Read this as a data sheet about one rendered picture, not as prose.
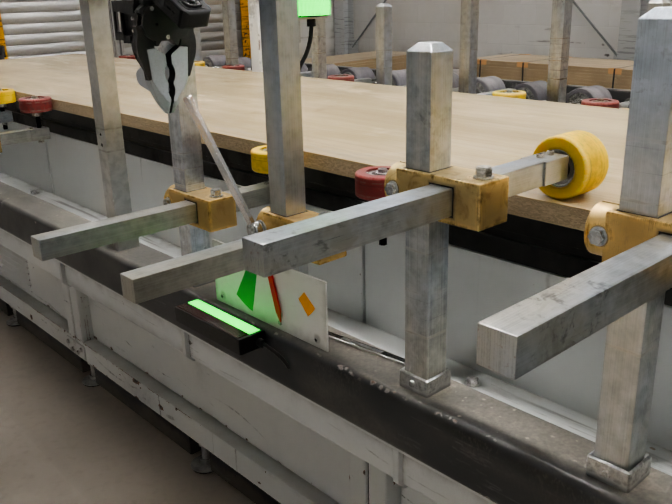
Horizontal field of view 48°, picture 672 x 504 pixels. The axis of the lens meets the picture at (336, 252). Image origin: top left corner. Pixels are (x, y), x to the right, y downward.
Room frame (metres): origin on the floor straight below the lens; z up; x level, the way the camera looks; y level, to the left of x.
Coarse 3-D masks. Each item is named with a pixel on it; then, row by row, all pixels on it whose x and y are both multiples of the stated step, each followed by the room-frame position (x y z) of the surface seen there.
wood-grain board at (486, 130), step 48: (144, 96) 2.02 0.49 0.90; (240, 96) 1.97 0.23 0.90; (336, 96) 1.92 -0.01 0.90; (384, 96) 1.89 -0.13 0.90; (480, 96) 1.85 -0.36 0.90; (240, 144) 1.40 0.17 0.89; (336, 144) 1.31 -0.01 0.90; (384, 144) 1.30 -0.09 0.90; (480, 144) 1.28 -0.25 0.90; (528, 144) 1.27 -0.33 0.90; (624, 144) 1.25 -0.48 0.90; (528, 192) 0.96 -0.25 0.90
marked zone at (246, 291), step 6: (246, 270) 1.04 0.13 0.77; (246, 276) 1.04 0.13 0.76; (252, 276) 1.03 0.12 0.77; (246, 282) 1.05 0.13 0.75; (252, 282) 1.03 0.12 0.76; (240, 288) 1.06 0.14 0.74; (246, 288) 1.05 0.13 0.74; (252, 288) 1.03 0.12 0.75; (240, 294) 1.06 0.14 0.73; (246, 294) 1.05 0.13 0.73; (252, 294) 1.04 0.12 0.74; (246, 300) 1.05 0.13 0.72; (252, 300) 1.04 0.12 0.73; (252, 306) 1.04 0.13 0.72
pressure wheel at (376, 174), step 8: (368, 168) 1.09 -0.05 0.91; (376, 168) 1.10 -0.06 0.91; (384, 168) 1.07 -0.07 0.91; (360, 176) 1.05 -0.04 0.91; (368, 176) 1.05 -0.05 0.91; (376, 176) 1.04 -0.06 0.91; (384, 176) 1.04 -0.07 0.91; (360, 184) 1.05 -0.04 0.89; (368, 184) 1.04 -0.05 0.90; (376, 184) 1.04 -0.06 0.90; (360, 192) 1.05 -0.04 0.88; (368, 192) 1.04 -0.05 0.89; (376, 192) 1.04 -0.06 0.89; (384, 192) 1.03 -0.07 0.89; (368, 200) 1.04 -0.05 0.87; (384, 240) 1.07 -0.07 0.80
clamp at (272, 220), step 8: (264, 208) 1.03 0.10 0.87; (264, 216) 1.01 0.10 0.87; (272, 216) 0.99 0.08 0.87; (280, 216) 0.98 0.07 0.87; (288, 216) 0.98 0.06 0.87; (296, 216) 0.98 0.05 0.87; (304, 216) 0.98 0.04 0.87; (312, 216) 0.98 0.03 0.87; (272, 224) 0.99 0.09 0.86; (280, 224) 0.98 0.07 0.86; (336, 256) 0.94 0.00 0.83; (344, 256) 0.95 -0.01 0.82; (320, 264) 0.92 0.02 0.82
